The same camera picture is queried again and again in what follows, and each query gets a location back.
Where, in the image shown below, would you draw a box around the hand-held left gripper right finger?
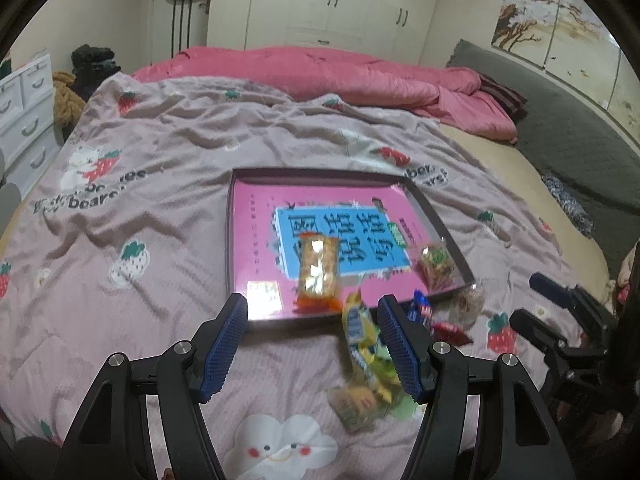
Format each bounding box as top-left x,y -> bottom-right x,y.
376,294 -> 576,480

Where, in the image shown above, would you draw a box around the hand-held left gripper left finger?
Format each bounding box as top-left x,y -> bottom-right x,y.
60,293 -> 249,480

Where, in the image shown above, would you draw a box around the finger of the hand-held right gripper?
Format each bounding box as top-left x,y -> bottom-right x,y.
530,273 -> 576,311
508,309 -> 557,356

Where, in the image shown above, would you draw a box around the long yellow snack packet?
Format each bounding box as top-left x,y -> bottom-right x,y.
341,292 -> 401,392

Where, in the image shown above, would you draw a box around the blue and red snack packet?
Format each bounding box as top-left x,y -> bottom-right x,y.
406,289 -> 435,328

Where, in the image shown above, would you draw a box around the small yellow cookie packet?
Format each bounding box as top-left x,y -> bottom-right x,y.
327,384 -> 386,433

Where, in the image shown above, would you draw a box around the clear packet with green label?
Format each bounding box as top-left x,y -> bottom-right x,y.
417,241 -> 458,291

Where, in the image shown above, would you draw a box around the shallow grey cardboard box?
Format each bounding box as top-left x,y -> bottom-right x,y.
225,167 -> 476,331

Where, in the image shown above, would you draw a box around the orange cracker packet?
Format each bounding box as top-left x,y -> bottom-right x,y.
295,232 -> 346,313

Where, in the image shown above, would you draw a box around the clear round snack packet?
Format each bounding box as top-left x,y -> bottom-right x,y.
449,284 -> 487,328

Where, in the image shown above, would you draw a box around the pink white soft object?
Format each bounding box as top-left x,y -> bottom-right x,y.
604,250 -> 640,311

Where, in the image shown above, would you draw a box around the blue white patterned cloth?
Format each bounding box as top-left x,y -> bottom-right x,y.
542,172 -> 593,238

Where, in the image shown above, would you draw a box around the beige bed sheet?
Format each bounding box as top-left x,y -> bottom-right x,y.
440,125 -> 611,286

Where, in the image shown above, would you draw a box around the pink book with blue panel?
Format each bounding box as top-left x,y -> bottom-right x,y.
234,180 -> 453,318

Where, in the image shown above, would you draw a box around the grey quilted headboard cushion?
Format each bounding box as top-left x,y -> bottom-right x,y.
446,39 -> 640,241

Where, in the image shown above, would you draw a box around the strawberry printed blanket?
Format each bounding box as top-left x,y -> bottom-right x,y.
0,72 -> 611,480

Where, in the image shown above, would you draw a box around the dark striped pillow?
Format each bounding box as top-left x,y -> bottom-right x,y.
480,72 -> 529,123

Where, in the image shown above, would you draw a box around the pink quilt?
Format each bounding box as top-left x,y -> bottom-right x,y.
132,46 -> 518,145

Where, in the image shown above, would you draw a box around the brown plush toy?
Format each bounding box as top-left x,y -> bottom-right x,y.
52,71 -> 87,136

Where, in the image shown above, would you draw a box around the white drawer chest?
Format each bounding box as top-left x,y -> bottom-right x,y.
0,52 -> 62,201

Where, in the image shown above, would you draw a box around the dark clothes pile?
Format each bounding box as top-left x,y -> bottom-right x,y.
70,45 -> 122,101

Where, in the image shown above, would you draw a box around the white wardrobe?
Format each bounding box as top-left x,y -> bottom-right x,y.
206,0 -> 446,68

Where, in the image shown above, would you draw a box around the tree wall painting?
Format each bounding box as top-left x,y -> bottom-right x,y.
492,0 -> 640,126

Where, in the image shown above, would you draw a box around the black hanging straps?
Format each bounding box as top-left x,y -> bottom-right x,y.
171,0 -> 193,56

